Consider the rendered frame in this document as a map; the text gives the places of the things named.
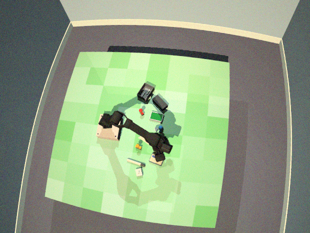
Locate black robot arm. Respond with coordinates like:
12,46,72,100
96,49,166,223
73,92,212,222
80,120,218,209
98,110,173,154

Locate beige stamp pad tin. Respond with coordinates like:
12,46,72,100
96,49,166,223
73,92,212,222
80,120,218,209
149,153,164,166

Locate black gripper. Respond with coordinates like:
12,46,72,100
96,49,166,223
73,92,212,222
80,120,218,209
152,147,166,162

